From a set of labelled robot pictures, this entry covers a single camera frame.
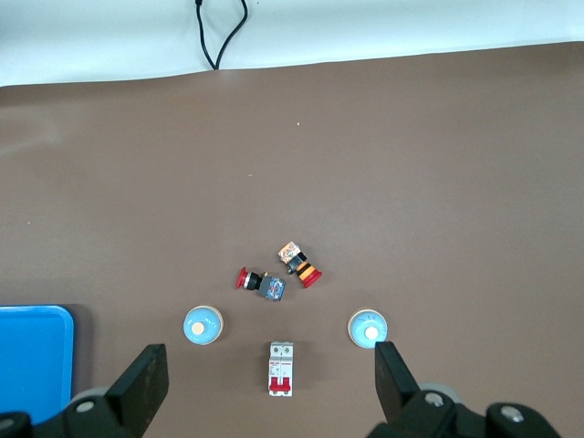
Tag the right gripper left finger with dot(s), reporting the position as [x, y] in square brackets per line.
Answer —
[137, 383]

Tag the white red circuit breaker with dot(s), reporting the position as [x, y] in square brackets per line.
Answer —
[280, 365]

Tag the red orange push button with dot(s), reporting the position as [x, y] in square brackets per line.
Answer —
[303, 271]

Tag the red mushroom button blue block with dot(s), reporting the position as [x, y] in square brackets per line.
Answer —
[271, 287]

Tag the light blue service bell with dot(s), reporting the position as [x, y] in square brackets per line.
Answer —
[203, 326]
[365, 326]

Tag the blue plastic tray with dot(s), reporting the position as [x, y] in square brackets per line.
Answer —
[32, 356]

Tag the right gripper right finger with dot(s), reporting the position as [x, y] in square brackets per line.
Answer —
[397, 388]

